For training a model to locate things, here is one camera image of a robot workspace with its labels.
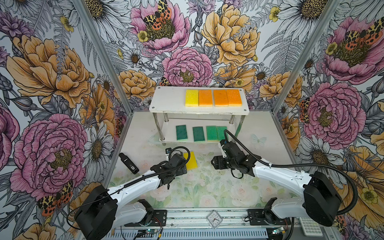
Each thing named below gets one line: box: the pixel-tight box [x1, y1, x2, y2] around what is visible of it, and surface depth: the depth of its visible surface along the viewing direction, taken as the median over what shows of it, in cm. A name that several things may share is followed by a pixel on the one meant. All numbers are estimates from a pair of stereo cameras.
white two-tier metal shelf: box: [147, 86, 250, 143], surface depth 81 cm
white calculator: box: [299, 217, 324, 237], surface depth 71 cm
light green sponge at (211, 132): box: [206, 125, 218, 142], surface depth 101 cm
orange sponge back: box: [198, 89, 213, 107], surface depth 79 cm
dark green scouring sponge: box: [192, 126, 206, 142], surface depth 99 cm
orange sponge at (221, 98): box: [214, 89, 229, 107], surface depth 81 cm
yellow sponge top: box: [185, 89, 199, 107], surface depth 79 cm
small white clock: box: [206, 210, 223, 229], surface depth 74 cm
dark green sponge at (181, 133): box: [175, 124, 188, 142], surface depth 101 cm
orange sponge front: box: [226, 89, 242, 107], surface depth 79 cm
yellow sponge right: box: [183, 151, 198, 171], surface depth 93 cm
